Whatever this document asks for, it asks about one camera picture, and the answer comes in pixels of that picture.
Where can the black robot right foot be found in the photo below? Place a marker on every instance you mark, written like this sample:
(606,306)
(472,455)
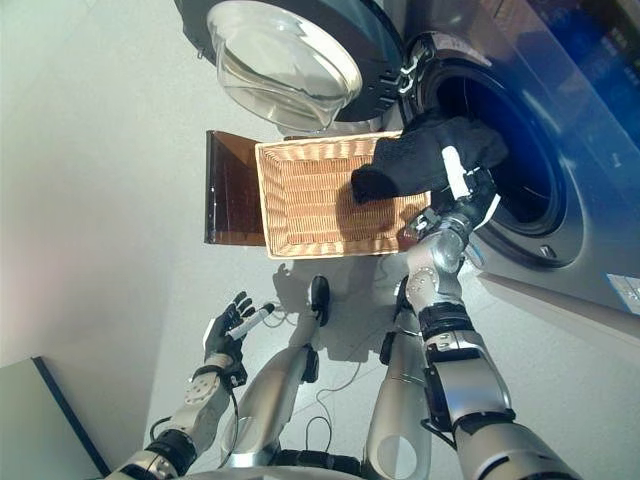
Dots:
(400,295)

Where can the blue energy label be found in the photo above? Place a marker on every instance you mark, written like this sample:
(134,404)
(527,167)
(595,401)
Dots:
(625,287)

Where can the brown translucent stand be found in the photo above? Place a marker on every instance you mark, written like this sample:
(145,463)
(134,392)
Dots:
(230,200)

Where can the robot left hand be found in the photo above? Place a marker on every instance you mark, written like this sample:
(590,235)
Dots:
(225,335)

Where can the black robot foot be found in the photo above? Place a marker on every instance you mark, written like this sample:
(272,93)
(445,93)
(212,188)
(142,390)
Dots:
(320,295)
(400,295)

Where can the black robot left foot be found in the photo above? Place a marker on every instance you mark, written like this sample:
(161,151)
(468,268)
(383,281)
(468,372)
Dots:
(320,295)

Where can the washing machine glass door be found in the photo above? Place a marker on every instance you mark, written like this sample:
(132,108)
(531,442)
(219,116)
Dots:
(285,65)

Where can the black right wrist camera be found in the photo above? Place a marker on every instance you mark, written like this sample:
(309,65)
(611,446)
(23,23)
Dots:
(425,225)

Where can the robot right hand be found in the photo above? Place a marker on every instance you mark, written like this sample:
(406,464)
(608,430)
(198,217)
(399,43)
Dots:
(480,200)

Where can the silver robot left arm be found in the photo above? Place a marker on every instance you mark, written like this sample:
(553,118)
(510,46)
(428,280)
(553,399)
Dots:
(205,395)

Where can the grey front-load washing machine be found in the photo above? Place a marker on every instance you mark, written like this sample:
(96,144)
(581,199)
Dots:
(575,200)

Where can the black garment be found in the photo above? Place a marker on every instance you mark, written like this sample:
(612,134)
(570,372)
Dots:
(415,160)

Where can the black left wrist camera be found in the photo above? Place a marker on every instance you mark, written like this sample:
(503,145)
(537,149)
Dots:
(237,375)

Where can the wicker laundry basket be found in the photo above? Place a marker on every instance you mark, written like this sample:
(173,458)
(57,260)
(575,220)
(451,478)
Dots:
(310,200)

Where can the silver robot right leg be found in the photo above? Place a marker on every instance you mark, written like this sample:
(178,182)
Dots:
(400,400)

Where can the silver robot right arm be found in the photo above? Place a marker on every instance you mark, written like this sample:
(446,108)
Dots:
(470,380)

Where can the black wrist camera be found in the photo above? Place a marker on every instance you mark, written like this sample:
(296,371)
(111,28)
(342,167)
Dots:
(237,375)
(425,225)

